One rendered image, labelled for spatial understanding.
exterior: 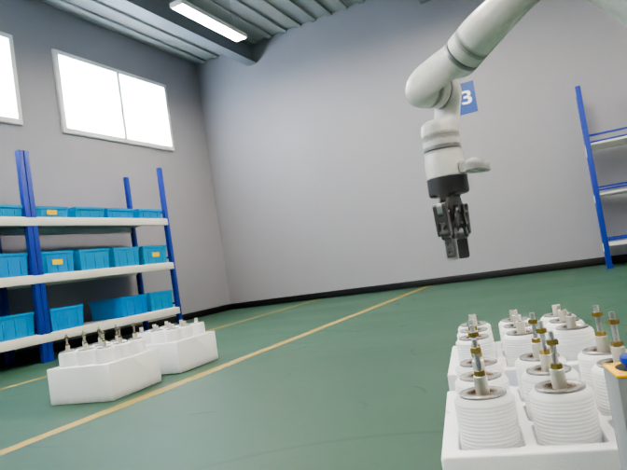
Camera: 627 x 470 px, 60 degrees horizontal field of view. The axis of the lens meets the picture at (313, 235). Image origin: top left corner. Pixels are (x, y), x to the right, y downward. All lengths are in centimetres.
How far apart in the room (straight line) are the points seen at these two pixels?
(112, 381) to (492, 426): 222
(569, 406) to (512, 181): 632
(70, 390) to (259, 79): 644
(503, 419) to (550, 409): 7
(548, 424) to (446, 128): 52
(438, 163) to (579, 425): 48
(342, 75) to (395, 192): 184
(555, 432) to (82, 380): 242
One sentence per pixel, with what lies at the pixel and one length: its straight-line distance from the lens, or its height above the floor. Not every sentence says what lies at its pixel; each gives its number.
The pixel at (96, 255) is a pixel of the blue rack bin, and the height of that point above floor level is 94.
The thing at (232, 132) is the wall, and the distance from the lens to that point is 881.
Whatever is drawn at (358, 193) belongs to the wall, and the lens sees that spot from 768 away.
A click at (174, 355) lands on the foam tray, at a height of 10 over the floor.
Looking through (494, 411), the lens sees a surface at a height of 23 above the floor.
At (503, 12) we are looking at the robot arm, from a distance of 100.
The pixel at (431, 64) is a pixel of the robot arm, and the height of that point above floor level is 82.
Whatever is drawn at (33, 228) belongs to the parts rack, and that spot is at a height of 122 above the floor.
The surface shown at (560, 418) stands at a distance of 94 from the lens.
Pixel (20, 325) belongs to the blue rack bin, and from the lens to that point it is 547.
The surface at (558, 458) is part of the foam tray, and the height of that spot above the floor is 17.
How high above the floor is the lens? 50
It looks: 3 degrees up
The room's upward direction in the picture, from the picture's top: 9 degrees counter-clockwise
